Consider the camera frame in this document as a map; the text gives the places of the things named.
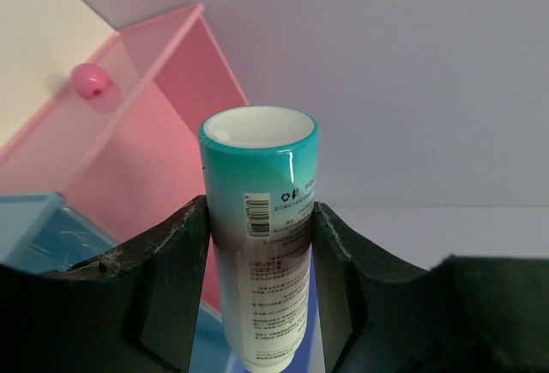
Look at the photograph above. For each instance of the light blue organizer bin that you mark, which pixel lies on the light blue organizer bin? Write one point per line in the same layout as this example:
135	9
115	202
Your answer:
40	233

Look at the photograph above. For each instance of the pink organizer bin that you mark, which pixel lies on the pink organizer bin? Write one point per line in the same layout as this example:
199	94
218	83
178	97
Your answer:
128	157

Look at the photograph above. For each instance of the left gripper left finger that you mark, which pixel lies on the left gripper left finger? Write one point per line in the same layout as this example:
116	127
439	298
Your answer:
131	309

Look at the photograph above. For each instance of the teal capped cream tube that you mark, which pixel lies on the teal capped cream tube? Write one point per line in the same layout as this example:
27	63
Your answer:
259	165

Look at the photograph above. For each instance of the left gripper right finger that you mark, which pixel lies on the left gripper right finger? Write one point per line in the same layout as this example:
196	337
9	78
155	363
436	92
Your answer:
379	313

